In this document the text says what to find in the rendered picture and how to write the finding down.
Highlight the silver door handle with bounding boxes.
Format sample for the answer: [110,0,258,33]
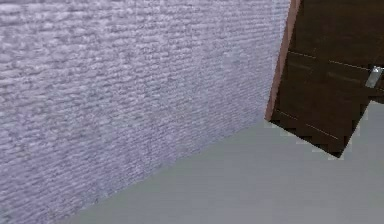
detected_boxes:
[365,65,384,89]

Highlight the dark brown room door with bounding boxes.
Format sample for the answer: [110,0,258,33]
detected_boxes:
[264,0,384,159]

